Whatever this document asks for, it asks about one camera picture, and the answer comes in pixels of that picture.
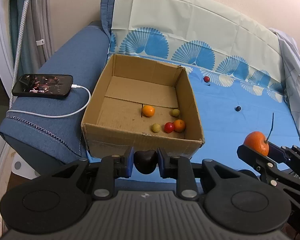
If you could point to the light grey cloth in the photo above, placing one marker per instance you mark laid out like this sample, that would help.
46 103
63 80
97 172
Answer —
291 63

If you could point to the blue sofa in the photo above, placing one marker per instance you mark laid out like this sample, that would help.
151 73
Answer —
44 123

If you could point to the grey curtain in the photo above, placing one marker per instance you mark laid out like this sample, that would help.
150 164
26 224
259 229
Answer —
37 36

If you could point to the orange fruit with stem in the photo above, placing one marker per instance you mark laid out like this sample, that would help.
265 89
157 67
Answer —
258 142

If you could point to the brown cardboard box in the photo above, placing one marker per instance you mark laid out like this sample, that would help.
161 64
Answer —
143 104

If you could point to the white scale on floor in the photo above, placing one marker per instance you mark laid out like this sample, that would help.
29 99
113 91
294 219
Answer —
21 168

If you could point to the orange round fruit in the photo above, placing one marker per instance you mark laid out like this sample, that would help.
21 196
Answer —
148 111

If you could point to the small black fruit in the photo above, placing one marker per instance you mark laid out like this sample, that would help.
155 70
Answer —
238 108
145 161

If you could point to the red round fruit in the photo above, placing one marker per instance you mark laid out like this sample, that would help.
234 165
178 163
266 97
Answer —
169 127

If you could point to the blue patterned sheet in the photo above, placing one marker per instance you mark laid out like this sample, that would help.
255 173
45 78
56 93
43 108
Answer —
241 57

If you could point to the small dark red fruit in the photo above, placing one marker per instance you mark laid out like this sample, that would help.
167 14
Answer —
206 79

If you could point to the small beige fruit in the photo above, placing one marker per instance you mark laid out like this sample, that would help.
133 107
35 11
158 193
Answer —
156 128

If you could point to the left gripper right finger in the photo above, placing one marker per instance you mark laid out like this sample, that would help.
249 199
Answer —
180 169

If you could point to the yellow-green round fruit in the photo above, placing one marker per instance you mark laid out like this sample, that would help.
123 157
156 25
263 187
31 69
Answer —
175 112

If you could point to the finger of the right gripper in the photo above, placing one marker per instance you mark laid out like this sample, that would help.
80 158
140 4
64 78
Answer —
276 152
260 163

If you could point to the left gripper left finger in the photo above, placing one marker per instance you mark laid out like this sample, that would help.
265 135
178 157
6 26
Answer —
108 170

